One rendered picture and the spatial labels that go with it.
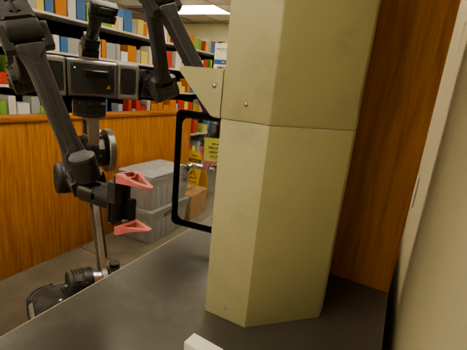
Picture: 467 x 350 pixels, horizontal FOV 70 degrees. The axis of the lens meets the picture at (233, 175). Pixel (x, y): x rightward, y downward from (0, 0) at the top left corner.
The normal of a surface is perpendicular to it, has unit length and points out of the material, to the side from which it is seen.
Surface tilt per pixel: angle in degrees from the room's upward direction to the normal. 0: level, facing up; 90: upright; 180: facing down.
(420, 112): 90
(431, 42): 90
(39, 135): 90
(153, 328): 0
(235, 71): 90
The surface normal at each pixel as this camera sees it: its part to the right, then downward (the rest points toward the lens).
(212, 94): -0.46, 0.18
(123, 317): 0.10, -0.96
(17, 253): 0.88, 0.20
